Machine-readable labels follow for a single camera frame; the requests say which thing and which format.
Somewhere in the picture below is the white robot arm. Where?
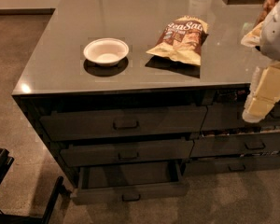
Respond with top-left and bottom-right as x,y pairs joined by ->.
241,0 -> 280,123

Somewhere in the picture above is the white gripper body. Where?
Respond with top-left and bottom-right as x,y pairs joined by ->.
242,61 -> 280,123

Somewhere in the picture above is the dark kitchen island cabinet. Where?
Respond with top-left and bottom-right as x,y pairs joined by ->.
13,0 -> 280,192

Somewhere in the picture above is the white paper bowl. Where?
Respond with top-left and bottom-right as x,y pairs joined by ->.
83,38 -> 129,66

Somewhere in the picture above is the sea salt chips bag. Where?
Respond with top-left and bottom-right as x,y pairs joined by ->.
147,16 -> 208,66

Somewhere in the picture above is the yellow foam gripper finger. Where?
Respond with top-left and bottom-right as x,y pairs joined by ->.
241,22 -> 263,48

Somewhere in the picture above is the dark drawer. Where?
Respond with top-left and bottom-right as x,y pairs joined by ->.
190,133 -> 280,158
40,105 -> 206,141
71,161 -> 189,204
184,156 -> 280,176
201,102 -> 280,131
61,138 -> 193,167

